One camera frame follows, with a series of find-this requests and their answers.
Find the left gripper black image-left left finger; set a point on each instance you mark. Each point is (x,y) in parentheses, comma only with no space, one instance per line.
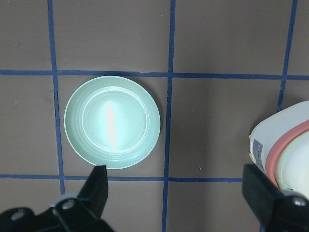
(71,214)

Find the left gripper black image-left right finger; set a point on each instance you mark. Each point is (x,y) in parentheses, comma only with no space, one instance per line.
(276,210)

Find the white rice cooker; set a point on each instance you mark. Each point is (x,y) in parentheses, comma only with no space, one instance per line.
(279,147)

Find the green plate near wrist camera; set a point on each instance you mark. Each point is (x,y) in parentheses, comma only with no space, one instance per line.
(112,121)

